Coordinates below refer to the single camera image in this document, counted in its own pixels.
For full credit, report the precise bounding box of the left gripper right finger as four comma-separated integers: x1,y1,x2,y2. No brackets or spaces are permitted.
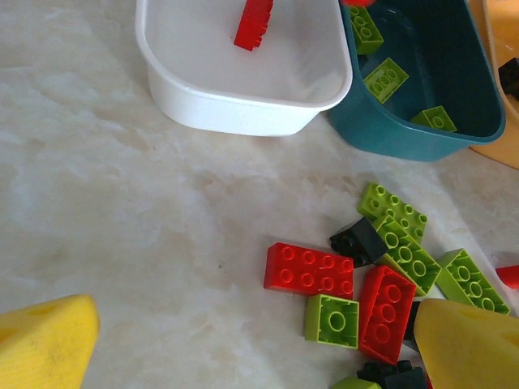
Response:
412,297,519,389

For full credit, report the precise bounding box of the orange plastic container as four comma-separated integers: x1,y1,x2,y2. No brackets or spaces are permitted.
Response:
468,0,519,170

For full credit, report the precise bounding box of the black lego brick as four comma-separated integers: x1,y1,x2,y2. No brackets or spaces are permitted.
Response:
497,57,519,102
328,216,388,268
356,359,427,389

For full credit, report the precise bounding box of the white plastic container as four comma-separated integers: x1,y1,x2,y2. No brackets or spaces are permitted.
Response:
135,0,354,138

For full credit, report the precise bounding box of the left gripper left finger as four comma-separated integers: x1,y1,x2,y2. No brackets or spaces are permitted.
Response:
0,294,101,389

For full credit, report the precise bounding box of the teal plastic container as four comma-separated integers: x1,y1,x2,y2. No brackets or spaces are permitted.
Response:
327,0,507,163

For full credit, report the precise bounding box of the green lego brick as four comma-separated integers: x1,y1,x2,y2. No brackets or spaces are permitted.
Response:
362,57,410,103
435,248,512,316
371,214,443,297
410,105,458,134
304,293,360,349
349,4,384,56
330,375,382,389
356,182,429,244

